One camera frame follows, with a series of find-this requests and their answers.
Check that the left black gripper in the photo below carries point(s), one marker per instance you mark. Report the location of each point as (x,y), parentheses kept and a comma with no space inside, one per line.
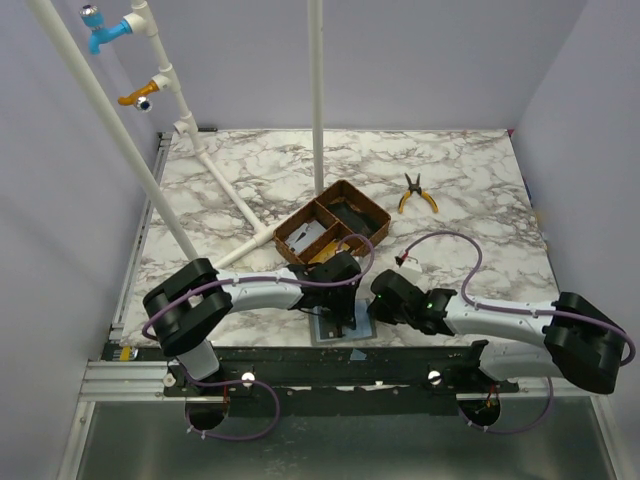
(341,304)

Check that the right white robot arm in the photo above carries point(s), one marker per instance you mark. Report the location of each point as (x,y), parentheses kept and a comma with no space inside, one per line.
(566,338)

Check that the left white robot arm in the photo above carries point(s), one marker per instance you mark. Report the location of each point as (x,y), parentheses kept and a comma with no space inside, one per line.
(184,309)

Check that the silver VIP card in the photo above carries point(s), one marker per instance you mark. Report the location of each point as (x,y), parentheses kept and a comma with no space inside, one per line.
(305,235)

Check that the blue faucet tap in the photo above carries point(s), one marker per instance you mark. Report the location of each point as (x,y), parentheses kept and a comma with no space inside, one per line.
(100,33)

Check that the woven brown divided basket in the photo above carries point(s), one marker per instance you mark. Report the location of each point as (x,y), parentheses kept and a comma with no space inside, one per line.
(316,209)

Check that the white diagonal pole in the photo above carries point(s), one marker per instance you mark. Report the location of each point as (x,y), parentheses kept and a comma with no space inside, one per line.
(57,32)

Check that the yellow handled pliers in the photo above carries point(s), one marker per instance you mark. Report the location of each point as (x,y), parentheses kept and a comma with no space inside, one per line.
(414,188)

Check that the white PVC pipe frame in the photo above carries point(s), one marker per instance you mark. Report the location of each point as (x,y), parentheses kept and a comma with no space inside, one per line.
(142,22)

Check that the aluminium frame rail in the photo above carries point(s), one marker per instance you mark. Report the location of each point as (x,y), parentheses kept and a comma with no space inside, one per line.
(121,432)

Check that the white vertical pole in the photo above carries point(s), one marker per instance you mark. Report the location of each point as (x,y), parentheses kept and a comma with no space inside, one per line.
(316,60)

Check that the gold faucet tap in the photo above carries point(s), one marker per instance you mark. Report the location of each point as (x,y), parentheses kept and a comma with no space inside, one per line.
(139,99)

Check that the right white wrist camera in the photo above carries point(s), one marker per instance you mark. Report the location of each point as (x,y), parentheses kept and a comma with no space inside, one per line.
(410,269)

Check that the grey card holder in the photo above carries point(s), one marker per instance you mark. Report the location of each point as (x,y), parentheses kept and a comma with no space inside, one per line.
(365,325)

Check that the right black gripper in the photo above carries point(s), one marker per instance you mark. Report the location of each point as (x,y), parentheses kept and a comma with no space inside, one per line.
(388,293)

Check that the gold card with stripe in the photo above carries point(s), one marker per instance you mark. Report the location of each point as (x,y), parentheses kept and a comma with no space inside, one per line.
(328,251)

